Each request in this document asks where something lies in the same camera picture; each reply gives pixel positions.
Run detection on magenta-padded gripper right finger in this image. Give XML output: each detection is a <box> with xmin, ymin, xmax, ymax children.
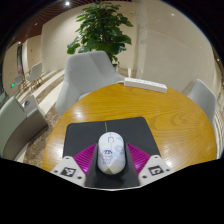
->
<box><xmin>125</xmin><ymin>143</ymin><xmax>174</xmax><ymax>187</ymax></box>

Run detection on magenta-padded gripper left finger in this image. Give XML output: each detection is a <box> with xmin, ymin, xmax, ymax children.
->
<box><xmin>49</xmin><ymin>143</ymin><xmax>99</xmax><ymax>188</ymax></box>

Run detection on white cartoon-print computer mouse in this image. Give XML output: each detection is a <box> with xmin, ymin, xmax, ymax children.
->
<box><xmin>96</xmin><ymin>131</ymin><xmax>127</xmax><ymax>176</ymax></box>

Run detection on black mouse pad green lines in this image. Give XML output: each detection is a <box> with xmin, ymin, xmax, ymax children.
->
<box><xmin>62</xmin><ymin>116</ymin><xmax>161</xmax><ymax>189</ymax></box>

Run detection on grey-green armchair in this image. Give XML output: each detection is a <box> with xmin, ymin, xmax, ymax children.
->
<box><xmin>0</xmin><ymin>94</ymin><xmax>49</xmax><ymax>161</ymax></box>

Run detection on white power strip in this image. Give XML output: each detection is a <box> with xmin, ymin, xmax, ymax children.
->
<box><xmin>123</xmin><ymin>77</ymin><xmax>168</xmax><ymax>94</ymax></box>

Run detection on grey upholstered chair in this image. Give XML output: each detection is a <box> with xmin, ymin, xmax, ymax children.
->
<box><xmin>181</xmin><ymin>78</ymin><xmax>218</xmax><ymax>128</ymax></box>
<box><xmin>54</xmin><ymin>50</ymin><xmax>126</xmax><ymax>117</ymax></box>

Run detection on white distant chair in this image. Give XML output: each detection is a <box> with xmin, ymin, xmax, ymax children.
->
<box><xmin>25</xmin><ymin>61</ymin><xmax>44</xmax><ymax>88</ymax></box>
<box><xmin>13</xmin><ymin>73</ymin><xmax>26</xmax><ymax>93</ymax></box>

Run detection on potted green leafy plant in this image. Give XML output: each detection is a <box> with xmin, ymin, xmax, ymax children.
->
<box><xmin>66</xmin><ymin>1</ymin><xmax>134</xmax><ymax>68</ymax></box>

